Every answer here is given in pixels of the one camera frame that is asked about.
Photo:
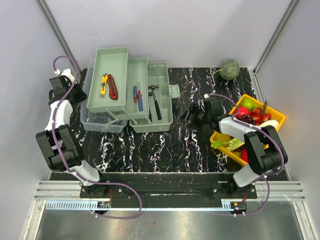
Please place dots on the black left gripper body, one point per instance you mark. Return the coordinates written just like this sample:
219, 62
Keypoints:
78, 95

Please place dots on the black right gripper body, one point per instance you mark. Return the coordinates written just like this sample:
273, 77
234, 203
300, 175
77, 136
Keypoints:
200, 117

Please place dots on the yellow utility knife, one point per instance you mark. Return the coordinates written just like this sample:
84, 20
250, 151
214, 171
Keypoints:
104, 80

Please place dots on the clear and green toolbox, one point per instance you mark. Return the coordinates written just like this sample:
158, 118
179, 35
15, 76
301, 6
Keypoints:
102, 114

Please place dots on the steel claw hammer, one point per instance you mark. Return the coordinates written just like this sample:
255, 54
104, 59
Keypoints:
157, 108

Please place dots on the blue handled screwdriver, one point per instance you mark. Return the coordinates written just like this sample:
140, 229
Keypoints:
139, 98

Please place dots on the red handled screwdriver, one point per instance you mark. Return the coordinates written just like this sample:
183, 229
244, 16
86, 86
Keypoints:
135, 97

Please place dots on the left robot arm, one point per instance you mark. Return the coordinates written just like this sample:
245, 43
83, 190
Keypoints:
60, 149

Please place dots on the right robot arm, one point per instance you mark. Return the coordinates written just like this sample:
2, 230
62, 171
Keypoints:
265, 151

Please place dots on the green celery stalk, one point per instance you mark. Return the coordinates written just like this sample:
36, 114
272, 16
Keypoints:
232, 142

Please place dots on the red apple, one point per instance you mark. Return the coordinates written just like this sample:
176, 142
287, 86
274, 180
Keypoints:
241, 111

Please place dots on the purple grape bunch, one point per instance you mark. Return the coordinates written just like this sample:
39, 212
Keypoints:
246, 119

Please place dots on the green netted melon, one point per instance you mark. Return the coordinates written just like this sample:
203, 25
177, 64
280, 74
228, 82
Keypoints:
228, 70

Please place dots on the small red apples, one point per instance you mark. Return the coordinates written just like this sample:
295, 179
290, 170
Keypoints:
258, 115

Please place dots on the red pomegranate fruit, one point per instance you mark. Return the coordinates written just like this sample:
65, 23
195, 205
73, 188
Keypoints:
244, 156

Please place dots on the yellow plastic bin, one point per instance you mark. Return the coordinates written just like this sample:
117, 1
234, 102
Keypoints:
275, 117

